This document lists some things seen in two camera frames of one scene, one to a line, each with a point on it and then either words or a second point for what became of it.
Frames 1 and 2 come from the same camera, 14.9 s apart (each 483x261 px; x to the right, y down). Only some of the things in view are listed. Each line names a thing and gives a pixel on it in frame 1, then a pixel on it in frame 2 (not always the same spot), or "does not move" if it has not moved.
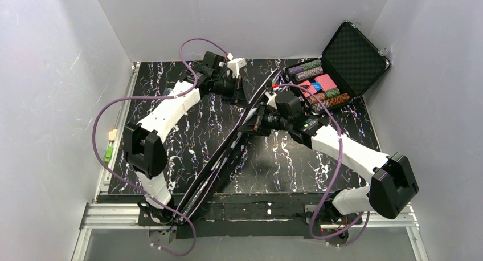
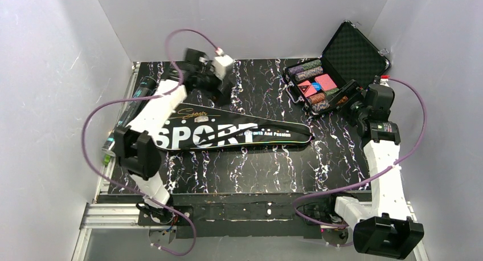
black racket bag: (223, 155) → (198, 128)
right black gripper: (257, 121) → (354, 110)
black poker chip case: (351, 64) does not move
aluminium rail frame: (106, 212) does not move
